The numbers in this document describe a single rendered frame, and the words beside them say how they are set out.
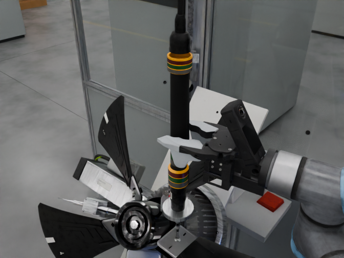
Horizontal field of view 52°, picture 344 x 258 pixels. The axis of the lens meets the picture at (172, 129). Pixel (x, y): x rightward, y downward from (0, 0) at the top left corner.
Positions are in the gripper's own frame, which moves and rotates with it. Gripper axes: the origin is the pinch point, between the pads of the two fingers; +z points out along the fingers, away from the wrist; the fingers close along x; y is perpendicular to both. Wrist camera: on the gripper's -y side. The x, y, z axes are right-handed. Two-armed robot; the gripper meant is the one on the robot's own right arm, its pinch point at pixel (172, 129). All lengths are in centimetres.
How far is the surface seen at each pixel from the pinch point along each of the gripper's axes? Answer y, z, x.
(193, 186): 18.1, -2.6, 5.9
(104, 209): 40.5, 26.6, 6.4
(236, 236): 85, -2, 55
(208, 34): 5, 26, 76
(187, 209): 19.9, -3.9, 0.3
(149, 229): 27.1, 4.0, -3.4
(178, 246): 31.2, -2.9, -1.5
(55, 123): 151, 226, 160
